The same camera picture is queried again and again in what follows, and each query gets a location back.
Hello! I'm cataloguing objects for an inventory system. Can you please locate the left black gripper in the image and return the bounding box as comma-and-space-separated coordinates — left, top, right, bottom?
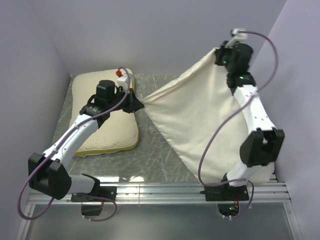
107, 87, 145, 114

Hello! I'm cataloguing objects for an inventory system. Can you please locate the cream quilted pillow yellow edge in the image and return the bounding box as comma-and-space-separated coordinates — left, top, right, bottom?
69, 69, 139, 157

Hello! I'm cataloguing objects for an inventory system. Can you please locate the cream satin pillowcase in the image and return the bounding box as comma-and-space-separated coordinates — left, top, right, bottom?
141, 47, 275, 186

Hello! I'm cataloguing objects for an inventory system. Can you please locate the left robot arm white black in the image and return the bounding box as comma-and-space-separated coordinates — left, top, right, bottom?
28, 74, 144, 201

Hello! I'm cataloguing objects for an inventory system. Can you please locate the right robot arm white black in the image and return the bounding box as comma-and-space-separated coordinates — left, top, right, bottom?
215, 40, 285, 200

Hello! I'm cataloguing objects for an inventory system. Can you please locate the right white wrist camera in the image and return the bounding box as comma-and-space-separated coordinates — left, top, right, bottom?
224, 28, 248, 48

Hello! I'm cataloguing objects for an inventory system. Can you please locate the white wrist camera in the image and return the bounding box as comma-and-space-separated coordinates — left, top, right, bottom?
224, 28, 248, 48
115, 70, 132, 90

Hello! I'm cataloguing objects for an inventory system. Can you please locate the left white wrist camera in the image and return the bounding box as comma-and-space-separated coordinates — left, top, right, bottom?
115, 70, 132, 90

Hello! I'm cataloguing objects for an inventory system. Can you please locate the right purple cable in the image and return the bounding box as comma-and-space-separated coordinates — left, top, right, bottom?
197, 30, 279, 219

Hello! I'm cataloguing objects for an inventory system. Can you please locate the purple cable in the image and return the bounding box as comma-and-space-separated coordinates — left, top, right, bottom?
197, 30, 279, 219
17, 66, 133, 222

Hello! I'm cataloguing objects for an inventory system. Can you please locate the aluminium front mounting rail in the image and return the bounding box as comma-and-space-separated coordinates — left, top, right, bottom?
26, 182, 293, 206

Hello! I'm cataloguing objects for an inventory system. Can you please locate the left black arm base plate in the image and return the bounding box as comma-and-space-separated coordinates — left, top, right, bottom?
70, 186, 117, 203

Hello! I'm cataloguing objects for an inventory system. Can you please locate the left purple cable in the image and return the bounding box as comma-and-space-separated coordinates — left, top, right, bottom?
17, 66, 133, 222

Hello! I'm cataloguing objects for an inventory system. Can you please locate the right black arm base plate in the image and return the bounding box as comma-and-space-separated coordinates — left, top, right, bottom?
200, 184, 249, 202

